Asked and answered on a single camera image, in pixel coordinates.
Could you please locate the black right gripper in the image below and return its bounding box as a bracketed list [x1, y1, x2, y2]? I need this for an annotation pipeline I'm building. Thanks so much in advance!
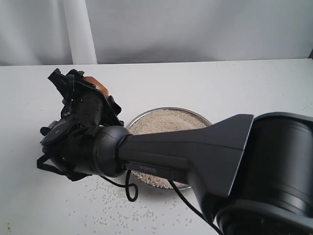
[60, 85, 122, 134]

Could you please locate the brown wooden cup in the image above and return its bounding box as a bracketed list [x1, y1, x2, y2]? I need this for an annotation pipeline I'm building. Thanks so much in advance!
[84, 76, 109, 97]

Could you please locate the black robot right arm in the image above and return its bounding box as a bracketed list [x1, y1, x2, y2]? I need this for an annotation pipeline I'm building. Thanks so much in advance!
[37, 87, 313, 235]

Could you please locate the round metal rice tray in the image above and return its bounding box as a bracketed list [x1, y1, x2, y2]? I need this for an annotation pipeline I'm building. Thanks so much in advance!
[126, 107, 212, 189]

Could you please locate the white backdrop curtain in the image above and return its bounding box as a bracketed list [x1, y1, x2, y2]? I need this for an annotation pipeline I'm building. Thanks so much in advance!
[0, 0, 97, 66]

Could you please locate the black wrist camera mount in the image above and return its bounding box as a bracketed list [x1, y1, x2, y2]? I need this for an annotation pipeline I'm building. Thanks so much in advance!
[48, 68, 84, 99]

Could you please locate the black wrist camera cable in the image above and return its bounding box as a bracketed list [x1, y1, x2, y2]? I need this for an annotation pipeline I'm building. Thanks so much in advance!
[100, 171, 222, 235]

